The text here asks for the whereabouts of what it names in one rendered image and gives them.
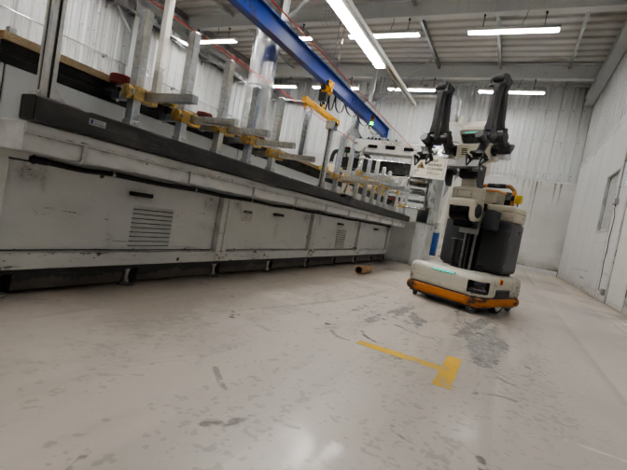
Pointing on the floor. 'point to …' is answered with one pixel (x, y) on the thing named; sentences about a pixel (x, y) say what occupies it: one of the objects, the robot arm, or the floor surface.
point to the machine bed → (146, 208)
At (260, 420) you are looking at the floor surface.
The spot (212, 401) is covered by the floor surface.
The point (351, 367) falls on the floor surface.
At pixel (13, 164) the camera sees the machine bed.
